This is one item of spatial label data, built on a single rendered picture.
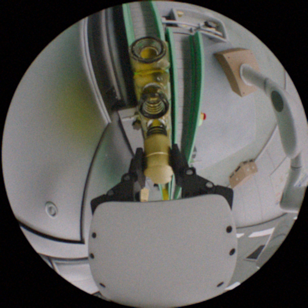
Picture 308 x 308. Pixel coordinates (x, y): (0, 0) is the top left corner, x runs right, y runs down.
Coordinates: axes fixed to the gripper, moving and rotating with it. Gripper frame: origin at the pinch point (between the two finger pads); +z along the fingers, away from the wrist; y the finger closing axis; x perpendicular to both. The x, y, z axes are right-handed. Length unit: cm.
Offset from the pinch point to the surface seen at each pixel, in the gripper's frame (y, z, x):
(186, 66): 11.5, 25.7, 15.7
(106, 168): -16.1, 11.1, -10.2
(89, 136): -12.4, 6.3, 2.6
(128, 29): -3.1, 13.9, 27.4
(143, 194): -73, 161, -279
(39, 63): -12.4, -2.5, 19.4
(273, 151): 361, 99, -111
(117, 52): -12.5, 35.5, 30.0
